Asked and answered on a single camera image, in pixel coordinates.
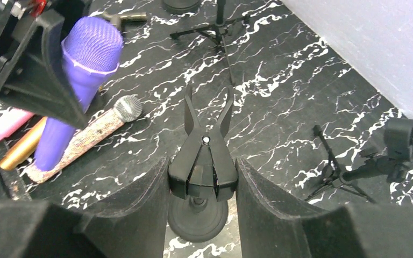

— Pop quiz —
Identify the tripod stand with clip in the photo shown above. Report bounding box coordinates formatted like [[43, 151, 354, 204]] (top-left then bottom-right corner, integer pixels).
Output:
[[305, 118, 413, 203]]

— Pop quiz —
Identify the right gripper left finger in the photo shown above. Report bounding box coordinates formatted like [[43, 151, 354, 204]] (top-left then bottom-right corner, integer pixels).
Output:
[[0, 157, 169, 257]]

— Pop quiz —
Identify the purple microphone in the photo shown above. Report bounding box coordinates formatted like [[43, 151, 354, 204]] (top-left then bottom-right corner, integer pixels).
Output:
[[34, 17, 124, 171]]

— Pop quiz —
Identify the glitter rhinestone microphone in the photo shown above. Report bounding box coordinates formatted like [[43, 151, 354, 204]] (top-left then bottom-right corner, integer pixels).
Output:
[[24, 95, 143, 183]]

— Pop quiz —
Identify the gold microphone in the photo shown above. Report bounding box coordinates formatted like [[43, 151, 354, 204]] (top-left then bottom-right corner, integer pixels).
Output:
[[0, 117, 47, 170]]

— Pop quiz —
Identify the round base clip stand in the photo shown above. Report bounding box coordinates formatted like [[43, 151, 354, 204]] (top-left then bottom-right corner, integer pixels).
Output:
[[168, 86, 238, 242]]

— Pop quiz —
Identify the tripod shock mount stand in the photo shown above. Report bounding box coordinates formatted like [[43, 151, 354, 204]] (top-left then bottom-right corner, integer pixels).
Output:
[[170, 0, 250, 86]]

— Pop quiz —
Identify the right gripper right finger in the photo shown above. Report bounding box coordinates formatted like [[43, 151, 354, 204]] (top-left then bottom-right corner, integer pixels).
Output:
[[236, 158, 413, 257]]

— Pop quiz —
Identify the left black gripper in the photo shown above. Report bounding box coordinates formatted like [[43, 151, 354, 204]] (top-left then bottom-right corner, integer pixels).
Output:
[[0, 1, 91, 128]]

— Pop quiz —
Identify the pink microphone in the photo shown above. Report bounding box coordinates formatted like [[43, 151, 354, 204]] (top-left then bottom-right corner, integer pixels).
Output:
[[0, 108, 34, 141]]

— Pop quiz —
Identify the round base shock mount stand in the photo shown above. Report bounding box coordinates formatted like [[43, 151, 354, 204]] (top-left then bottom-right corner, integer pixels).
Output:
[[162, 0, 202, 15]]

